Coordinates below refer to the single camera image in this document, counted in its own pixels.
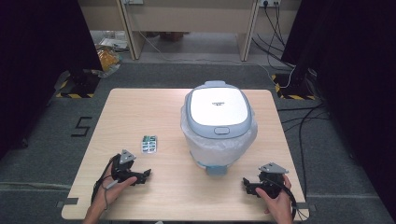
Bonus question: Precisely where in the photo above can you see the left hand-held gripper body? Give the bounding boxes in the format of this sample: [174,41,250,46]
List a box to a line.
[110,148,143,185]

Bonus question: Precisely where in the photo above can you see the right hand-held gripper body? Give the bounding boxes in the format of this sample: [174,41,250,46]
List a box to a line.
[256,161,289,200]

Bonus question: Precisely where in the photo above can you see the green pill blister pack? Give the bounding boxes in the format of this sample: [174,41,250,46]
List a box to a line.
[141,134,159,155]

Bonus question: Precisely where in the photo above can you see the person's right hand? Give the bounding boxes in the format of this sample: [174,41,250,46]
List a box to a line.
[255,175,294,223]

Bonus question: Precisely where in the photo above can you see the person's left hand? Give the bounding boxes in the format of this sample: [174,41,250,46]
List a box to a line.
[92,164,138,216]

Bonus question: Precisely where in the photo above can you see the grey tape strip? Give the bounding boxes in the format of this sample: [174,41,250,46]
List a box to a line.
[56,197,79,208]
[295,203,318,213]

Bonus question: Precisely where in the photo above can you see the stand base with hazard tape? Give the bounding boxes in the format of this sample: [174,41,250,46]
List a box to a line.
[55,69,101,99]
[270,73,318,101]

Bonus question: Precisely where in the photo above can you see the plastic bag with yellow contents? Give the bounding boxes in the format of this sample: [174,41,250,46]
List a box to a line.
[95,45,121,73]

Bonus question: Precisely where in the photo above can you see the clear plastic packaging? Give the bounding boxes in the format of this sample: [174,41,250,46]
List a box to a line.
[98,30,129,53]

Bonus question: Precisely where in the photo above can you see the black curtain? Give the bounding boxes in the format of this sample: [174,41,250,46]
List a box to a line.
[0,0,104,161]
[280,0,396,220]

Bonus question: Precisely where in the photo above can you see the beige wooden desk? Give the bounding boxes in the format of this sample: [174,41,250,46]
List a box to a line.
[78,0,303,63]

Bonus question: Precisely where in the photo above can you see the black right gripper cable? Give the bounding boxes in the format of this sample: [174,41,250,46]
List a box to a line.
[272,177,310,221]

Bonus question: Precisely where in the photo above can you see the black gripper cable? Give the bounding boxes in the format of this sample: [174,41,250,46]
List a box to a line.
[91,155,120,210]
[272,177,310,221]

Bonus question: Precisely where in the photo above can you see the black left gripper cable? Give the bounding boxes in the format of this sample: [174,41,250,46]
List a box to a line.
[91,155,120,210]

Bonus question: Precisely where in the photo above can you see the black cables on floor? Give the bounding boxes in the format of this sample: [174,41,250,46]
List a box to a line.
[277,102,332,200]

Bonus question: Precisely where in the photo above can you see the black cables from outlet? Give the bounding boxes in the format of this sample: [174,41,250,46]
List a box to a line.
[251,3,296,69]

